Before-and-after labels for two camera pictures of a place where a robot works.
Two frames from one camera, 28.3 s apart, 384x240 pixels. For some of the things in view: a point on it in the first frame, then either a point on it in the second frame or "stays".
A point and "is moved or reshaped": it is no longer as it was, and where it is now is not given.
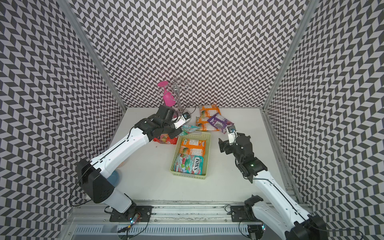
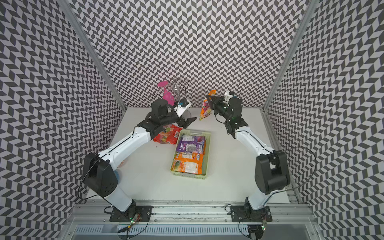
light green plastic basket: x=191 y=155 stays
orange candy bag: x=204 y=125 -> x=189 y=162
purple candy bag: x=220 y=122 -> x=191 y=144
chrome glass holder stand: x=178 y=83 stays
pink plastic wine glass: x=168 y=98 stays
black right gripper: x=225 y=144 -> x=216 y=101
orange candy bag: x=207 y=112 is moved or reshaped
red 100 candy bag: x=165 y=138 stays
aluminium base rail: x=171 y=220 stays
